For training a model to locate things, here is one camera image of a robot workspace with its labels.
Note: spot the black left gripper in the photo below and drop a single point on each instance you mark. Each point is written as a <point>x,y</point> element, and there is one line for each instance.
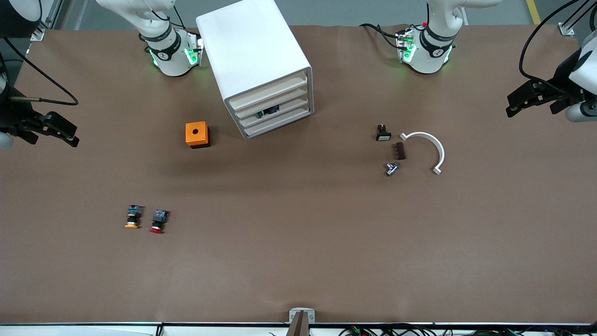
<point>563,80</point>

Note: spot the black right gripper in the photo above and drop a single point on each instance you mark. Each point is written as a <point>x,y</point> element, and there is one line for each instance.
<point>10,119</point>

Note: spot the red cap push button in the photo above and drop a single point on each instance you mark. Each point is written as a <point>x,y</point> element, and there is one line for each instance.
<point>159,218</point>

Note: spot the white plastic drawer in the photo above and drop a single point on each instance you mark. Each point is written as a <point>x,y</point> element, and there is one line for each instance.
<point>294,92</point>
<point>296,102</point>
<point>278,121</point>
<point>269,90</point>

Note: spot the yellow cap push button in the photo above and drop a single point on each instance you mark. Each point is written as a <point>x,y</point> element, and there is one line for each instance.
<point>134,214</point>

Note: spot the white square push button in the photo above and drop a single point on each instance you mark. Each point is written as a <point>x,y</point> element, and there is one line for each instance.
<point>383,136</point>

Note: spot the white drawer cabinet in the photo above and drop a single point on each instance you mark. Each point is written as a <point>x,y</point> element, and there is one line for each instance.
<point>247,42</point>

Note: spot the silver left base connector plate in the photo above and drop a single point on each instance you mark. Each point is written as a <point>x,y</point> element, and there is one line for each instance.
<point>405,44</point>

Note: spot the silver base connector plate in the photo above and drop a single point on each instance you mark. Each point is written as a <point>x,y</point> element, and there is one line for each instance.
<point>405,44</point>
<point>198,46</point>

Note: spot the brown terminal block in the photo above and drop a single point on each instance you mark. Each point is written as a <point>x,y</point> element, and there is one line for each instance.
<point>399,150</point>

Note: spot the small silver metal connector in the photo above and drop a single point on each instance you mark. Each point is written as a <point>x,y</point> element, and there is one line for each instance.
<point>392,169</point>

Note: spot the silver right base connector plate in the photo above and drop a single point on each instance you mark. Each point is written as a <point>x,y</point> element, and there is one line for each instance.
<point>198,46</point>

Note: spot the brown table cover sheet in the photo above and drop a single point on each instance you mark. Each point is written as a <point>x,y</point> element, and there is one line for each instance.
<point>298,242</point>

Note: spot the aluminium frame post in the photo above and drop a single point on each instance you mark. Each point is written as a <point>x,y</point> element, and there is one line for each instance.
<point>37,33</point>
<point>566,30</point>

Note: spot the white curved plastic bracket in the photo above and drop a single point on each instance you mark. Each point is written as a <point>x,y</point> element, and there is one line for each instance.
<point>440,151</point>

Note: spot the orange button enclosure box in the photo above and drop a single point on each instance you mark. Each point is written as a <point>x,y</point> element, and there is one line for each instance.
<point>190,135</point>

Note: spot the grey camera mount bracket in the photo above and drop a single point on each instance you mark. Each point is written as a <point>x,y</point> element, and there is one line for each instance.
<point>294,317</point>

